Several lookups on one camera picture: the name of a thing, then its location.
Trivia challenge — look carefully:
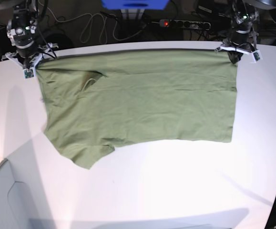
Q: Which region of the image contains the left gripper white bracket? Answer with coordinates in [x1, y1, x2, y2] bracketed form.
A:
[215, 33, 261, 64]

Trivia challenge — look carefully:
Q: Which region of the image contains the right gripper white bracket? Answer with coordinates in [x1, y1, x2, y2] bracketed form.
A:
[1, 42, 58, 79]

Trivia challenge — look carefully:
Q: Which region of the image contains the green T-shirt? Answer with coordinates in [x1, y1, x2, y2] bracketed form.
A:
[37, 50, 237, 169]

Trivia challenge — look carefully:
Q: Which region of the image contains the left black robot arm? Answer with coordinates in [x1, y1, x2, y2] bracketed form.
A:
[215, 0, 261, 64]

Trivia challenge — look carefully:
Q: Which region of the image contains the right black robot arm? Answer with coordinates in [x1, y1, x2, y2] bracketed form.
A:
[1, 0, 59, 79]

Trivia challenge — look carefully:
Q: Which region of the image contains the black power strip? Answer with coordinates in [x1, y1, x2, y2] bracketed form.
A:
[159, 20, 211, 31]

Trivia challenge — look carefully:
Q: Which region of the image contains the blue box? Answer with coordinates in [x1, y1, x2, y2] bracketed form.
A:
[101, 0, 169, 10]

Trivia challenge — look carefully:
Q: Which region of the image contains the grey cable on floor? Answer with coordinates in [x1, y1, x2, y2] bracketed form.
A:
[49, 13, 148, 44]

